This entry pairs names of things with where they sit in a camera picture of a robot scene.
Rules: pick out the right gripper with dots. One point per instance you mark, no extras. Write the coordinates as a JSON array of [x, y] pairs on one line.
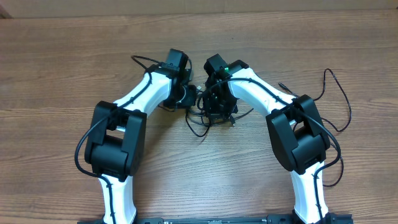
[[219, 104]]

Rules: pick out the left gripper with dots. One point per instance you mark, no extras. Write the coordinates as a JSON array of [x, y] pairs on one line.
[[189, 100]]

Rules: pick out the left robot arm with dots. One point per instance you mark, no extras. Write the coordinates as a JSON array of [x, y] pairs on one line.
[[115, 140]]

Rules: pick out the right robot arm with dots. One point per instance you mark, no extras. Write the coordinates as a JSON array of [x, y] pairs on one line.
[[298, 137]]

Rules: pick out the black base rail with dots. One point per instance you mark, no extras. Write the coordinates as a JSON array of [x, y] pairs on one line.
[[331, 218]]

